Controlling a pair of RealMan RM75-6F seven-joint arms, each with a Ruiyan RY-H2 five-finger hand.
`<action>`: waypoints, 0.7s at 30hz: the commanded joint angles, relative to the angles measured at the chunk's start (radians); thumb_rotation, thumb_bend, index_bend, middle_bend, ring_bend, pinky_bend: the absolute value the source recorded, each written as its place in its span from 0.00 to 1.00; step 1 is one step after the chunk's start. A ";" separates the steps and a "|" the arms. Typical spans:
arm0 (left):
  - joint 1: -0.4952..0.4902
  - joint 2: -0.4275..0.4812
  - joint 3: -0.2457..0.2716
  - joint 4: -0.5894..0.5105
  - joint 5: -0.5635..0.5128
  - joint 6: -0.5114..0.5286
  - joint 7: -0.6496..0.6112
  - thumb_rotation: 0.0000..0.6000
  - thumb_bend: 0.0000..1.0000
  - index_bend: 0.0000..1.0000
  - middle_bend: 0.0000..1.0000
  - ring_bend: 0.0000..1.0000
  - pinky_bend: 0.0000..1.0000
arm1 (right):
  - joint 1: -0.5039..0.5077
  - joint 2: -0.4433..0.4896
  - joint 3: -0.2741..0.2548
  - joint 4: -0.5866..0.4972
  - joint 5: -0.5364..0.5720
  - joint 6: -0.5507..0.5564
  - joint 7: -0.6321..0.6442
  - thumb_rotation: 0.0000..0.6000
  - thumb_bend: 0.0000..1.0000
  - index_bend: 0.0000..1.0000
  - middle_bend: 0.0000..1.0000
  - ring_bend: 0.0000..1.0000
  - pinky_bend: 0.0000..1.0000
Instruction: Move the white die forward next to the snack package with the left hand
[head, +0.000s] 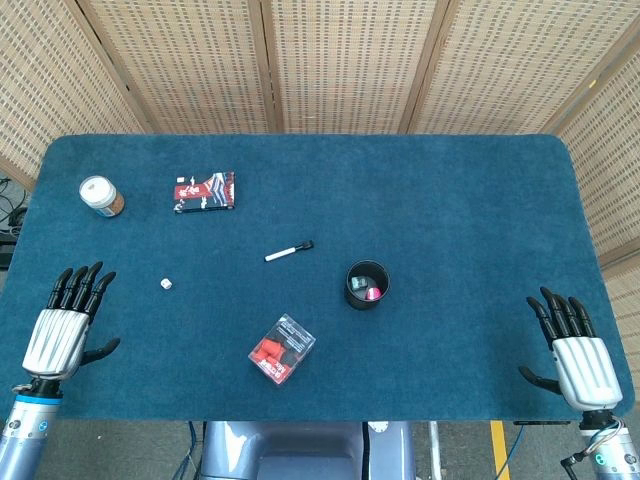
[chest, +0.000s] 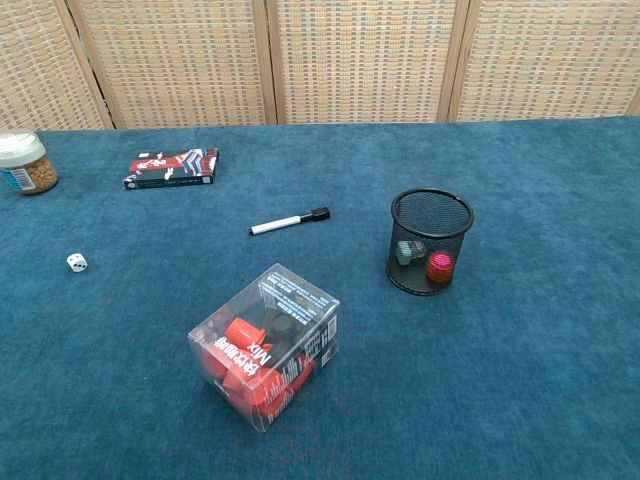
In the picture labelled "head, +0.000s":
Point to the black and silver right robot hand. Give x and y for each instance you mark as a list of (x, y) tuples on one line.
[(585, 370)]

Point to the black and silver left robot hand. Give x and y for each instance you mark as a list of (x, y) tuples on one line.
[(52, 340)]

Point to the small white die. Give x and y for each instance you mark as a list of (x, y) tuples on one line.
[(166, 283)]

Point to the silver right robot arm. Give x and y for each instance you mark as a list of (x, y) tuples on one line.
[(607, 450)]

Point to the black cup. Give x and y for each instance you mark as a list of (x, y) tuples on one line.
[(366, 285)]

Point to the jar with white lid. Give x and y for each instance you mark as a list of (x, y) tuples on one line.
[(100, 196)]

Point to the white table leg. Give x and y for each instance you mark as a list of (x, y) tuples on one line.
[(434, 442)]

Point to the woven bamboo screen panel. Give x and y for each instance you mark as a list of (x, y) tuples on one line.
[(612, 165), (190, 65), (45, 85), (515, 65), (350, 65)]

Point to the red and black card box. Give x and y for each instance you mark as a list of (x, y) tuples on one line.
[(205, 192)]

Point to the clear box with red pieces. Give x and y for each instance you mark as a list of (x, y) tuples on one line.
[(281, 350)]

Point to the white marker with black cap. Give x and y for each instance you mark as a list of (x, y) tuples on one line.
[(287, 252)]

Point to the blue felt table cover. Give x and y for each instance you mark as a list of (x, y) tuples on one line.
[(400, 200)]

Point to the grey blue robot torso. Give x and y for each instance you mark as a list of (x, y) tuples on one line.
[(300, 452)]

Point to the flat black bracket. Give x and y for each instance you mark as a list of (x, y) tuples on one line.
[(542, 422)]

